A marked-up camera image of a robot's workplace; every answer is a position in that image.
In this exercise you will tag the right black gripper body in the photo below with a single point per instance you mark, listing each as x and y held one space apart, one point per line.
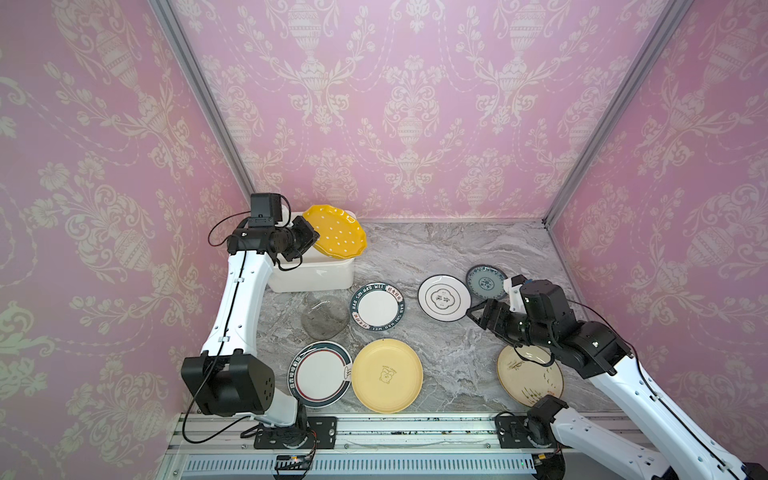
497 318

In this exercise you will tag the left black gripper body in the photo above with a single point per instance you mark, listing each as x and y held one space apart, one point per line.
287 238

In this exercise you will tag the yellow polka dot plate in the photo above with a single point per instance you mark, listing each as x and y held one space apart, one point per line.
341 236

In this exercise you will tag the pale yellow round plate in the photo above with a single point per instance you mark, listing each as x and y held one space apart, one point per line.
387 376

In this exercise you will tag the large green red rimmed plate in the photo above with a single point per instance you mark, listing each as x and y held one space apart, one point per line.
319 375

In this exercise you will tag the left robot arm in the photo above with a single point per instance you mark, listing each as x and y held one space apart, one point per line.
226 379

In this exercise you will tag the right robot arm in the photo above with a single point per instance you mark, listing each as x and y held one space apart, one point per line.
683 450

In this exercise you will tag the white plastic bin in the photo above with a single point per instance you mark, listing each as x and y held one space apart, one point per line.
317 272

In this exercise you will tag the small blue patterned plate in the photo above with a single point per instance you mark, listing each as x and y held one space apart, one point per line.
486 282

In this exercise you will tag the beige plate brown rim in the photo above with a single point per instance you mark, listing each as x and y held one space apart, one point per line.
522 374

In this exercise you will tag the clear glass plate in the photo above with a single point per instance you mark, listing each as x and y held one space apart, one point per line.
324 316

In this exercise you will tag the small green lettered rim plate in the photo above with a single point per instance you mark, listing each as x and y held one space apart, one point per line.
377 306

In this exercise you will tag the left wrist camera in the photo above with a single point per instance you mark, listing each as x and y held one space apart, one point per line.
265 210

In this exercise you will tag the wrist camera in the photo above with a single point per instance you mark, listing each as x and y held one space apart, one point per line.
512 286
265 210

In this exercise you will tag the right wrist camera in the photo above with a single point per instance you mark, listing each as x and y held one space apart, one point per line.
512 286

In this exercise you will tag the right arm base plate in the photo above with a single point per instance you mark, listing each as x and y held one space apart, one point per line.
511 431

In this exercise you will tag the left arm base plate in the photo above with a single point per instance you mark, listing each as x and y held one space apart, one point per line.
315 432

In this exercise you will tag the aluminium mounting rail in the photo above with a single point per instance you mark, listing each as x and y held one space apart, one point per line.
410 446

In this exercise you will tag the left corner aluminium post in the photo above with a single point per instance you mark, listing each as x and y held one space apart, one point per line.
192 69

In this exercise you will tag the corner aluminium post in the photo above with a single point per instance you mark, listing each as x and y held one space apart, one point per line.
192 69
662 31

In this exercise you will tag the right corner aluminium post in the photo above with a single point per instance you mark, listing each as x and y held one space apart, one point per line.
662 31

